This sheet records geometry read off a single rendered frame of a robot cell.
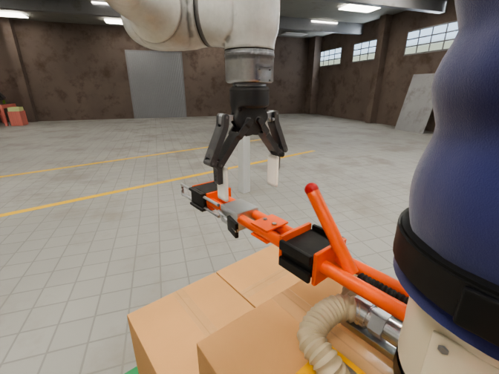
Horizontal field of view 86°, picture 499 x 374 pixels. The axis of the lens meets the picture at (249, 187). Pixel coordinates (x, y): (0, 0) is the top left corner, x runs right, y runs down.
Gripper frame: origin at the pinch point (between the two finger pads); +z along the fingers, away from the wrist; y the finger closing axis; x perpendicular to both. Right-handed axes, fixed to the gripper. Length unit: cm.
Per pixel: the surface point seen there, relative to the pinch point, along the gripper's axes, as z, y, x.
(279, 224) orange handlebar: 6.2, 1.5, -7.9
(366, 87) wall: -29, 1146, 604
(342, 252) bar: 4.3, -0.1, -23.2
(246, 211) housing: 6.2, 0.1, 1.3
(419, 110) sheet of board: 45, 976, 315
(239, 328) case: 20.4, -12.5, -12.5
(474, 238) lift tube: -9.0, -9.6, -38.8
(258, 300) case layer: 60, 23, 23
